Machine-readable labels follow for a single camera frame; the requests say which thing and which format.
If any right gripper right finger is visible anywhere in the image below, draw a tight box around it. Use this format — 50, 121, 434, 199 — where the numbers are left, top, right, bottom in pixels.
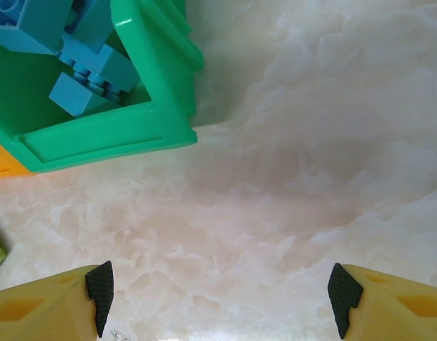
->
327, 262, 437, 341

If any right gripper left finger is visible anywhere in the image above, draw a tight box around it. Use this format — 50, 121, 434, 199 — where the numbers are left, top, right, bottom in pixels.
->
0, 260, 115, 341

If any orange plastic bin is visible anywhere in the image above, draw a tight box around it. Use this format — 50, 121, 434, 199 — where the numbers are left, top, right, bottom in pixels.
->
0, 136, 40, 183

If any green plastic bin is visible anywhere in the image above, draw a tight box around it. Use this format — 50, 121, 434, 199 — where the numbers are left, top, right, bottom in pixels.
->
0, 0, 206, 175

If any small blue lego brick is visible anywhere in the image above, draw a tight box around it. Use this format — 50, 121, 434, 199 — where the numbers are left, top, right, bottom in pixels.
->
49, 72, 111, 119

